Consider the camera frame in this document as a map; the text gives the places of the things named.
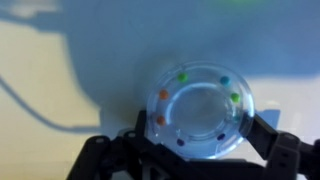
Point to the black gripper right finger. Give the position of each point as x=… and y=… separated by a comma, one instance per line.
x=265, y=136

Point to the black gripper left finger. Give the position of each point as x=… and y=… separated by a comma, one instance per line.
x=141, y=126

